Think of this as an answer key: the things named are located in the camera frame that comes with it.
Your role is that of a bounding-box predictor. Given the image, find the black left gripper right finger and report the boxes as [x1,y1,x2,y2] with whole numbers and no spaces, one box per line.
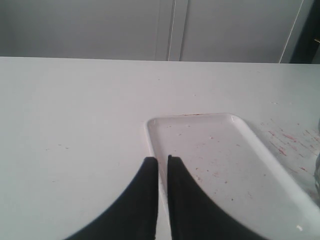
[167,155,265,240]

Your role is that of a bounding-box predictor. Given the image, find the white rectangular plastic tray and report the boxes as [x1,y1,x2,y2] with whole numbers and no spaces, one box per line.
[145,113,320,240]

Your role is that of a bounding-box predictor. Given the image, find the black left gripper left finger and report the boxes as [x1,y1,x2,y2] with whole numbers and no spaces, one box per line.
[68,157,159,240]

